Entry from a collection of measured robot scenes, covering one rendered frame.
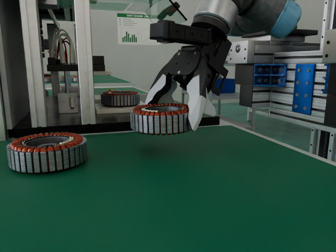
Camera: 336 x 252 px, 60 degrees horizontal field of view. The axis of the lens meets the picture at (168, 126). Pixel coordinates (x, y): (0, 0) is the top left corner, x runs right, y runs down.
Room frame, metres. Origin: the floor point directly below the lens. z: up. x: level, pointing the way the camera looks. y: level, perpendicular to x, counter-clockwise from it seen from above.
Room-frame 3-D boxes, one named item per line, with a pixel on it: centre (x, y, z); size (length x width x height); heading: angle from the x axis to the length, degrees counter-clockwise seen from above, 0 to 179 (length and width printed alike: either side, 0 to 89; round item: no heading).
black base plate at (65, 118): (0.96, 0.19, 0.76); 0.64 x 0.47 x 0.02; 17
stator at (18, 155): (0.43, 0.18, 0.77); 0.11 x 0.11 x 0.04
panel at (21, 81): (0.89, 0.42, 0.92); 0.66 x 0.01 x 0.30; 17
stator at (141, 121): (0.49, 0.01, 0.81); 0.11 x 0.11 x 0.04
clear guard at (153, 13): (0.84, 0.14, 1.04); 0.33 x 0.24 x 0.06; 107
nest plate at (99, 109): (0.85, 0.14, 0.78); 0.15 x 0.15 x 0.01; 17
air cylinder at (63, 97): (0.80, 0.28, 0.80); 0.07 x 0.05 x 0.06; 17
